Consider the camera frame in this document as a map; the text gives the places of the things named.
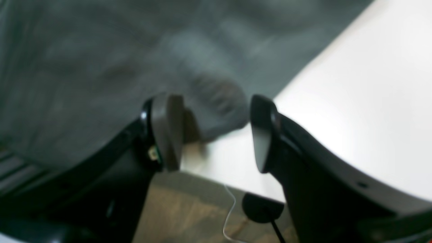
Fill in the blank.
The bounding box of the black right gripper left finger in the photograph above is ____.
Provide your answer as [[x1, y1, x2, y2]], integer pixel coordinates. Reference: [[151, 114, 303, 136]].
[[0, 94, 185, 243]]

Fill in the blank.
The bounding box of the dark grey t-shirt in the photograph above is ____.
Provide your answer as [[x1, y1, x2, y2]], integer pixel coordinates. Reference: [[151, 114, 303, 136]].
[[0, 0, 371, 166]]

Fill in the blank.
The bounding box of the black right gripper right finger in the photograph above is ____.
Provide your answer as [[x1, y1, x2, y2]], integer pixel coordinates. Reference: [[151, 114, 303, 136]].
[[250, 95, 432, 243]]

